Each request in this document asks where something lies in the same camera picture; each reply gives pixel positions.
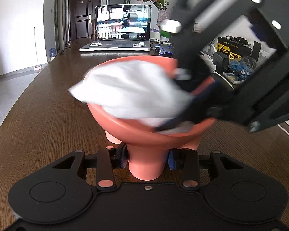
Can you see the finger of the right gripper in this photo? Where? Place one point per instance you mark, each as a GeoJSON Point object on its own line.
{"type": "Point", "coordinates": [212, 102]}
{"type": "Point", "coordinates": [191, 69]}

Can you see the blue parts bag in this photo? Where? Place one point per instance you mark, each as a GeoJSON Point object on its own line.
{"type": "Point", "coordinates": [239, 69]}

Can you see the dark wooden door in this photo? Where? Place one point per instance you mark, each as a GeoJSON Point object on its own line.
{"type": "Point", "coordinates": [81, 14]}

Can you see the white paper towel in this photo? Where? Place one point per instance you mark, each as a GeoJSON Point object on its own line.
{"type": "Point", "coordinates": [133, 89]}

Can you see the pink footed bowl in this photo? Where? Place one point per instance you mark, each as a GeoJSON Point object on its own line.
{"type": "Point", "coordinates": [147, 150]}

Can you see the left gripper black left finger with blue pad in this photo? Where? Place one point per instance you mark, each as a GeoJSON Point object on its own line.
{"type": "Point", "coordinates": [104, 161]}

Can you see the yellow black box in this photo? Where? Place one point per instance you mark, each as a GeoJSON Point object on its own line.
{"type": "Point", "coordinates": [233, 47]}

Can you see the silver laptop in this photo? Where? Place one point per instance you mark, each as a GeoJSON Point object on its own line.
{"type": "Point", "coordinates": [121, 28]}

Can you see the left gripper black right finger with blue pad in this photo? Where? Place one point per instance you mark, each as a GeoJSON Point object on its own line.
{"type": "Point", "coordinates": [190, 163]}

